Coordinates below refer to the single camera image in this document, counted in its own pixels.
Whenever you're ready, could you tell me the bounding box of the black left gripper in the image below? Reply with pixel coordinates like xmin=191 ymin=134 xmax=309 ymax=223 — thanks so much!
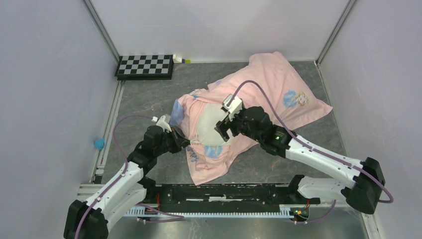
xmin=154 ymin=126 xmax=191 ymax=156

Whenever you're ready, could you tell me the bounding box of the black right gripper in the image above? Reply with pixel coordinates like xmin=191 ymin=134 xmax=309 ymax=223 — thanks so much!
xmin=214 ymin=107 xmax=263 ymax=143

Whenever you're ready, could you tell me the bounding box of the white pillow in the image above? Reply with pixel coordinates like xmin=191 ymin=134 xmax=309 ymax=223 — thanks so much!
xmin=196 ymin=104 xmax=233 ymax=146

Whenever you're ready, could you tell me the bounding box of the blue and pink printed pillowcase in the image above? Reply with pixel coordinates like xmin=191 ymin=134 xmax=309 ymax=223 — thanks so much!
xmin=170 ymin=52 xmax=332 ymax=185

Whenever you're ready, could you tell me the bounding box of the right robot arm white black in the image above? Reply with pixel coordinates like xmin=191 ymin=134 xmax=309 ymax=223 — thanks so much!
xmin=215 ymin=107 xmax=385 ymax=215

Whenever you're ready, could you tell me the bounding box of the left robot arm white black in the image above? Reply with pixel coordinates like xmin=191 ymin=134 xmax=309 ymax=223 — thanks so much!
xmin=63 ymin=125 xmax=190 ymax=239

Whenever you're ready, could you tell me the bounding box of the small blue object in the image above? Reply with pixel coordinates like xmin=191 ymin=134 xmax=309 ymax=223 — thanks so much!
xmin=94 ymin=138 xmax=105 ymax=151

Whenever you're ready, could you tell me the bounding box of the black white checkerboard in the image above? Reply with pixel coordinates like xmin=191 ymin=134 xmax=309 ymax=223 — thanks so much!
xmin=114 ymin=54 xmax=174 ymax=81

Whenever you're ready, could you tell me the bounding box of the small white block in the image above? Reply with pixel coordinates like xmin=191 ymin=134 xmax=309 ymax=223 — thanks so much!
xmin=172 ymin=54 xmax=183 ymax=64

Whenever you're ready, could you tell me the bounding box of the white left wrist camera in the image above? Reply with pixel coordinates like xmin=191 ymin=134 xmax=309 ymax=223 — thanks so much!
xmin=151 ymin=114 xmax=172 ymax=133

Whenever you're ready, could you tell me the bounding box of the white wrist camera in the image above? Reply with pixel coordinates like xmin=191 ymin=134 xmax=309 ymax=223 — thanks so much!
xmin=151 ymin=114 xmax=172 ymax=133
xmin=222 ymin=94 xmax=243 ymax=121

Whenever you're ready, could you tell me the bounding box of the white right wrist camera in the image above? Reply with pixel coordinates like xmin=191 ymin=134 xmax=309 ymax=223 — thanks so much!
xmin=222 ymin=94 xmax=243 ymax=121

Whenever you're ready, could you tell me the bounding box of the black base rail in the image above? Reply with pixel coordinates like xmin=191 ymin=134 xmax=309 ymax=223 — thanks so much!
xmin=142 ymin=183 xmax=320 ymax=213

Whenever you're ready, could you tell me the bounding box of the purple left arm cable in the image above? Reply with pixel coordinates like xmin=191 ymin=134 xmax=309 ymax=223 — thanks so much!
xmin=74 ymin=114 xmax=185 ymax=239

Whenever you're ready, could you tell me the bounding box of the white toothed cable duct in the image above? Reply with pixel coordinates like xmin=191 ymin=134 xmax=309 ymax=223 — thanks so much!
xmin=123 ymin=206 xmax=310 ymax=219

